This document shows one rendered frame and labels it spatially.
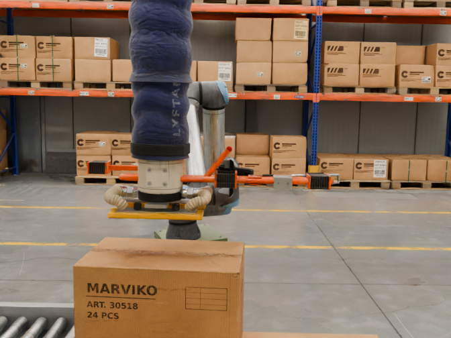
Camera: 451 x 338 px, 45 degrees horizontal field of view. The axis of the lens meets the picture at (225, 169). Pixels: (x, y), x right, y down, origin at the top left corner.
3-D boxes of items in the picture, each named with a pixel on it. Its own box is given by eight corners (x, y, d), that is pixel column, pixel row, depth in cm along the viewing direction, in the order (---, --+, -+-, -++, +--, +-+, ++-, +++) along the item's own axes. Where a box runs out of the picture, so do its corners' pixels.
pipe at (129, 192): (108, 207, 197) (108, 192, 196) (123, 194, 222) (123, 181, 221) (202, 209, 196) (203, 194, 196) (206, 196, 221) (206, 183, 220)
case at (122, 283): (74, 370, 200) (72, 265, 195) (107, 324, 240) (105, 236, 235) (237, 379, 196) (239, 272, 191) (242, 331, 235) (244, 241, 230)
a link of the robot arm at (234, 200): (213, 206, 246) (211, 178, 244) (237, 204, 248) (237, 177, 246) (216, 210, 237) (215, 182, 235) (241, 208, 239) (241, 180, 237)
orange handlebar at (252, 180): (88, 182, 205) (88, 172, 205) (107, 171, 235) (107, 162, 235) (335, 187, 204) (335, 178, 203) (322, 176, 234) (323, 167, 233)
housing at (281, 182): (273, 189, 204) (274, 177, 203) (272, 186, 211) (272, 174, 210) (292, 189, 204) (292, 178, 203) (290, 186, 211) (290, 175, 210)
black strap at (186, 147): (124, 155, 196) (124, 144, 195) (136, 149, 219) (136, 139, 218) (187, 156, 195) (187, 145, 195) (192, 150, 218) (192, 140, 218)
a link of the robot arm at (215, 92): (197, 208, 304) (195, 77, 273) (228, 206, 307) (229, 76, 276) (201, 222, 290) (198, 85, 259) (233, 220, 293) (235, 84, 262)
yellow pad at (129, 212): (107, 218, 195) (107, 204, 195) (113, 212, 205) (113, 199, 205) (202, 220, 195) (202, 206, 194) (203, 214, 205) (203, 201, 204)
